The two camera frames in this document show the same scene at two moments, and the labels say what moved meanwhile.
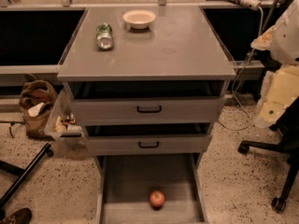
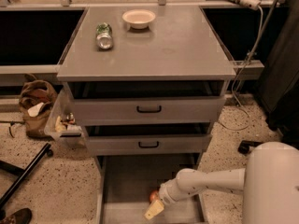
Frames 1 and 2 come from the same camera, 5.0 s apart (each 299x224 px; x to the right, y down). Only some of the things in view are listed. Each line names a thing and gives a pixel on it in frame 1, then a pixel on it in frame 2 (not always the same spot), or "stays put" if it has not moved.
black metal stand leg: [20, 175] stays put
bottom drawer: [125, 183] stays put
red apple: [157, 199] stays put
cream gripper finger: [263, 42] → [169, 194]
